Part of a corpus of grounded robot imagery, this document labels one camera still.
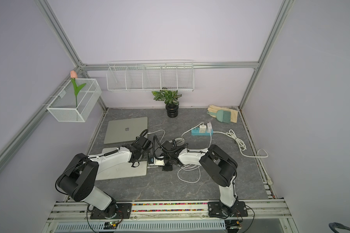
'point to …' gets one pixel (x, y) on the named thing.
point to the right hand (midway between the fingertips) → (160, 162)
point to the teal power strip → (196, 132)
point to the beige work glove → (214, 108)
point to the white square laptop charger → (202, 128)
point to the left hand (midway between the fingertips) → (142, 157)
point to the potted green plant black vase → (170, 99)
